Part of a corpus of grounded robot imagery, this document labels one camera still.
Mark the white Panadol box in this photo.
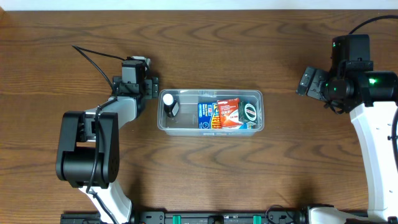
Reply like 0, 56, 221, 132
131, 56, 151, 70

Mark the dark bottle white cap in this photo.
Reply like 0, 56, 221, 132
162, 93, 180, 118

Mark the green round-logo small box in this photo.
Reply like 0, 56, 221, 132
238, 101, 257, 126

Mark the blue Kool Fever box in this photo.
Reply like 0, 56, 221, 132
198, 103, 256, 129

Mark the red white packet box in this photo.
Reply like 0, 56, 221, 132
217, 98, 242, 128

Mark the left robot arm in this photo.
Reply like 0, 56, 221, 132
55, 77, 159, 223

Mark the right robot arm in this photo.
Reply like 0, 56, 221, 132
296, 34, 397, 223

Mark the clear plastic container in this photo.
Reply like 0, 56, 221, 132
157, 89, 264, 136

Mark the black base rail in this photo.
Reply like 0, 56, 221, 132
60, 210, 373, 224

